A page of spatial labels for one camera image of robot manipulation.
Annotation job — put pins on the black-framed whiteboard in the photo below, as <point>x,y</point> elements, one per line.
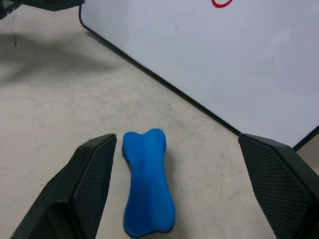
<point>211,62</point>

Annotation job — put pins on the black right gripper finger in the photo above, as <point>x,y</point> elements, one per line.
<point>37,4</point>
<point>279,184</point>
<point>74,189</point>

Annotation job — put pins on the blue bone-shaped toy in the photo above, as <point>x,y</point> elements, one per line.
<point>148,184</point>

